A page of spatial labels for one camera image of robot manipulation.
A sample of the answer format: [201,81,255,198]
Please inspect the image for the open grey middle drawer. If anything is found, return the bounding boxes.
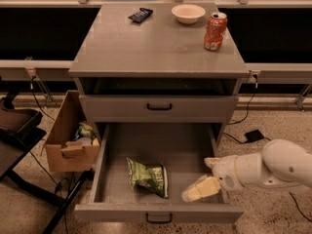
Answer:
[75,123,244,224]

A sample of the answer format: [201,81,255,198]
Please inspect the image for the white paper bowl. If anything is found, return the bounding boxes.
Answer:
[172,4,206,24]

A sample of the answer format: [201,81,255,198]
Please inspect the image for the green jalapeno chip bag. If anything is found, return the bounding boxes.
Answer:
[127,158,169,199]

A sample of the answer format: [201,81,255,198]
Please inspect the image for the black stand with tray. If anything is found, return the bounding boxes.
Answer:
[0,81,96,234]

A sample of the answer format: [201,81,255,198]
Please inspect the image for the orange soda can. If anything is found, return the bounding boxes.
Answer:
[204,12,227,51]

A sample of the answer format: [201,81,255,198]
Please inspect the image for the snack items in box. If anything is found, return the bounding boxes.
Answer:
[73,121,98,145]

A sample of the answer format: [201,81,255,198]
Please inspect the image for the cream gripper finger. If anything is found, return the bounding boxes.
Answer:
[181,175,221,202]
[204,157,219,169]

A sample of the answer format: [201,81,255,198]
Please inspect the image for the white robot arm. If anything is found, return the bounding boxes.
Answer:
[181,139,312,202]

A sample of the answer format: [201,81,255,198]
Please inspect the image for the grey drawer cabinet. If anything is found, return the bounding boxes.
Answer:
[69,1,248,138]

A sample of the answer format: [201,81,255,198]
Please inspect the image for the closed grey upper drawer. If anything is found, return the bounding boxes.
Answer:
[79,95,238,123]

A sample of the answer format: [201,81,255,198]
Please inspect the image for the black floor cable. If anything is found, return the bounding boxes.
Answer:
[223,75,312,223]
[28,75,71,234]

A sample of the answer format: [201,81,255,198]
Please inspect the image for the black floor cable right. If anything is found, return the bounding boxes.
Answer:
[223,75,312,223]

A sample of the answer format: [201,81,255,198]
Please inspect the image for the black power adapter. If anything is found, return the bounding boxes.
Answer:
[245,130,264,143]

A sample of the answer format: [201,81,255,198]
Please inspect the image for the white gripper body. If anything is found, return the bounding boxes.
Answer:
[212,155,244,191]

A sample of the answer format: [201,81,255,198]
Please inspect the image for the black floor cable left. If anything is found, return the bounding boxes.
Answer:
[28,75,71,234]

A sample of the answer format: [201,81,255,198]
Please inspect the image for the cardboard box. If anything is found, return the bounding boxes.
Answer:
[45,91,99,172]

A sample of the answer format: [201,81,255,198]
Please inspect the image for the dark blue snack bar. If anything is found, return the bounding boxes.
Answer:
[128,8,153,23]

